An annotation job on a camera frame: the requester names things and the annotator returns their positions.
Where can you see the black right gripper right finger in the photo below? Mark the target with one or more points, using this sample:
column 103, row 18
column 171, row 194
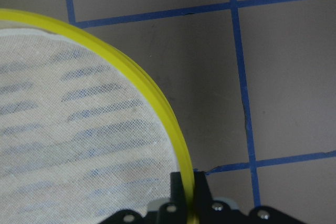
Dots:
column 202, row 193

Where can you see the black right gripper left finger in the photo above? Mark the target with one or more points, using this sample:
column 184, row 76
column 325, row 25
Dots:
column 177, row 193

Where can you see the yellow rimmed steamer basket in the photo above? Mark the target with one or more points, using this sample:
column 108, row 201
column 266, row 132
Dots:
column 85, row 132

